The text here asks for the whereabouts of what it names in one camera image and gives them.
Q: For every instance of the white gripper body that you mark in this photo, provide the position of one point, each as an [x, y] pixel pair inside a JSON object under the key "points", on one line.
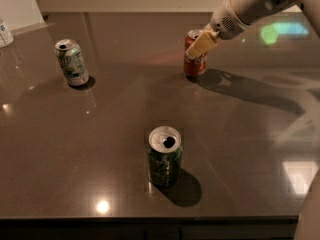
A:
{"points": [[224, 24]]}

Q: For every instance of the white container at left edge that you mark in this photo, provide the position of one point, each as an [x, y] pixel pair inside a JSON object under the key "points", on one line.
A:
{"points": [[6, 37]]}

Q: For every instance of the white green soda can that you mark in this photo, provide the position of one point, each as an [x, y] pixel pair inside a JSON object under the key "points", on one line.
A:
{"points": [[71, 62]]}

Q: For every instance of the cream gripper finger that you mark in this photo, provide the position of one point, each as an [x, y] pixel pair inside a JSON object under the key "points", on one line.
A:
{"points": [[202, 42]]}

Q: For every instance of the red coke can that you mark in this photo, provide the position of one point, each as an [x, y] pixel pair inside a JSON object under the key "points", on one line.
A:
{"points": [[193, 66]]}

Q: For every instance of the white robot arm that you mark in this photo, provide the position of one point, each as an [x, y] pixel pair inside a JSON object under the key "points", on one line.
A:
{"points": [[251, 11]]}

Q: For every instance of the dark green soda can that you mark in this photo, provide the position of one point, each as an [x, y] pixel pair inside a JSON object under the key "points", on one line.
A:
{"points": [[164, 155]]}

